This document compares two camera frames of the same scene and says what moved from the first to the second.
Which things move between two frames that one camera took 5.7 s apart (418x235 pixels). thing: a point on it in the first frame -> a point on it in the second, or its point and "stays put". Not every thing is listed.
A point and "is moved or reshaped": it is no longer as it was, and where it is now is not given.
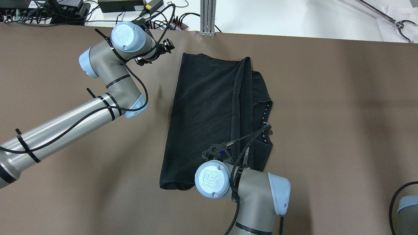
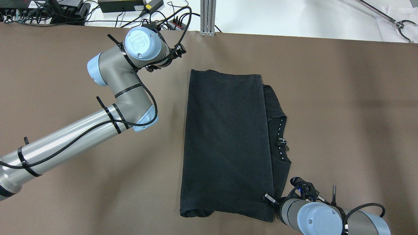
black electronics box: (69, 12) stays put
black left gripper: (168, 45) -> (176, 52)
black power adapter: (115, 6) stays put
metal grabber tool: (399, 24) stays put
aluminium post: (208, 9) stays put
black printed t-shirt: (215, 101) is moved or reshaped
